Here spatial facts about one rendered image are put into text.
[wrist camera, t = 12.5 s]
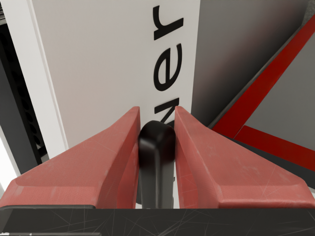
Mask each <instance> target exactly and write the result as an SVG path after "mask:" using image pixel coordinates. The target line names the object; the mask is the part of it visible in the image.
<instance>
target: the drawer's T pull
mask: <svg viewBox="0 0 315 236"><path fill-rule="evenodd" d="M175 142H176V134H175V130H174V129H173V128H172V127H171V126H169V125H167V124H164V123H162V122H160V121H156V120H152V121H149V122H148V123H146V124H145V125H144V126H143V128H142V129H141V131H140V134H139V138H138V145H139V163H140V166H139V176H138V186H137V196H136V203H137V204H139V205H142V208H173V180H174V161H175Z"/></svg>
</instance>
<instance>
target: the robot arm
mask: <svg viewBox="0 0 315 236"><path fill-rule="evenodd" d="M174 130H175V134H176V142H175V167H176V177H177V187H178V196H179V206H180V208H139V209H136V208H135V206H136V196H137V186H138V176H139V166H140V163H139V145H138V138H139V134H140V131H141V120H140V107H139V106H134V107H132V108H131V109H130V110H129V111H128V112H126V113H125V114H124V115H123V116H122V117H121V118H119V119H118V120H117V121H116V122H115V123H114V124H112V125H111V126H110V127H108V128H106V129H105V130H103V131H101V132H99V133H97V134H95V135H94V136H92V137H90V138H88V139H86V140H84V141H83V142H81V143H79V144H77V145H75V146H73V147H72V148H70V149H68V150H66V151H64V152H62V153H61V154H59V155H57V156H55V157H53V158H51V159H50V160H48V161H46V162H44V163H42V164H40V165H38V166H36V167H34V168H33V169H31V170H29V171H27V172H25V173H23V174H22V175H20V176H18V177H16V178H14V179H12V180H11V181H10V183H9V185H8V186H7V188H6V190H5V192H4V194H3V196H2V197H1V199H0V236H315V199H314V196H313V195H312V193H311V191H310V189H309V187H308V186H307V184H306V182H305V181H304V180H303V179H302V178H300V177H298V176H297V175H295V174H293V173H291V172H289V171H287V170H285V169H283V168H281V167H279V166H278V165H276V164H274V163H272V162H270V161H268V160H267V159H265V158H263V157H261V156H259V155H257V154H255V153H254V152H252V151H250V150H248V149H246V148H244V147H243V146H241V145H239V144H237V143H235V142H233V141H231V140H230V139H228V138H226V137H224V136H222V135H220V134H218V133H217V132H215V131H213V130H211V129H209V128H207V127H206V126H204V125H203V124H202V123H201V122H199V121H198V120H197V119H196V118H195V117H194V116H192V115H191V114H190V113H189V112H188V111H187V110H185V109H184V108H183V107H182V106H176V107H175V117H174Z"/></svg>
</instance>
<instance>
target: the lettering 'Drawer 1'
mask: <svg viewBox="0 0 315 236"><path fill-rule="evenodd" d="M153 20H154V24H155V26H156V27H157V28H158V30H156V31H154V40H157V39H159V38H161V37H163V36H165V35H167V34H168V33H170V32H172V31H174V30H176V29H178V28H180V27H182V26H183V21H184V18H181V19H178V20H176V21H174V22H172V23H170V24H168V25H165V26H164V25H162V24H161V23H160V20H159V5H158V6H156V7H154V8H153ZM177 51H178V64H177V69H176V71H175V74H174V75H173V77H172V78H171V79H170V53H171V48H168V49H167V50H165V51H164V52H163V53H162V54H161V55H160V57H159V58H158V60H157V62H156V65H155V68H154V75H153V80H154V85H155V88H156V89H157V90H158V91H165V90H167V89H168V88H170V87H171V86H172V85H173V84H174V82H175V81H176V79H177V77H178V75H179V73H180V68H181V64H182V47H181V43H180V44H178V45H177ZM165 59H166V72H165V83H164V84H161V83H160V82H159V79H158V72H159V68H160V66H161V64H162V62H163V61H164V60H165ZM179 99H180V98H179V97H178V98H176V99H174V100H171V101H169V102H166V103H164V104H162V105H159V106H157V107H154V112H155V114H157V113H159V112H161V111H163V110H166V109H168V108H170V107H172V108H171V109H170V110H169V111H168V113H167V114H166V115H165V116H164V117H163V119H162V120H161V122H162V123H164V122H165V121H166V120H167V119H168V118H169V116H170V115H171V114H172V113H173V111H174V110H175V107H176V106H178V105H179ZM167 125H169V126H171V127H172V128H173V129H174V120H173V121H171V122H169V123H167Z"/></svg>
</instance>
